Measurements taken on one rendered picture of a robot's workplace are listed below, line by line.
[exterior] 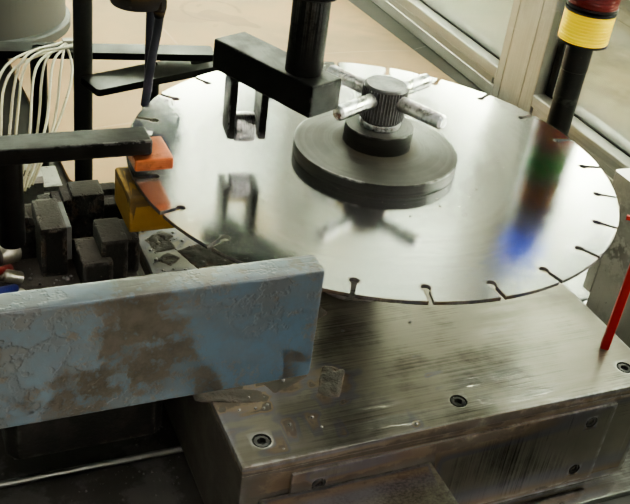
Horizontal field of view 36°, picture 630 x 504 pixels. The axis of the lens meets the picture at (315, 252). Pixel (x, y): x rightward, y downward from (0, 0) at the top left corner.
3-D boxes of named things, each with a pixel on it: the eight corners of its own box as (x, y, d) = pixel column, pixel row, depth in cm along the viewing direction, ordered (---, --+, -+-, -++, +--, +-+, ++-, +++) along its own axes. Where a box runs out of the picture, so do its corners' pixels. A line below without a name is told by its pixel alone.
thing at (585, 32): (587, 30, 88) (596, -2, 86) (618, 49, 85) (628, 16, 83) (546, 32, 86) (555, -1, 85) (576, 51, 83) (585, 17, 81)
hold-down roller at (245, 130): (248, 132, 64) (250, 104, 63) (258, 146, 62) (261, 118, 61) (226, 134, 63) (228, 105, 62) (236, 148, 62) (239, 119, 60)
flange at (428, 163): (468, 144, 69) (475, 112, 68) (436, 215, 60) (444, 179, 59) (321, 107, 71) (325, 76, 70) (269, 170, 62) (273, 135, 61)
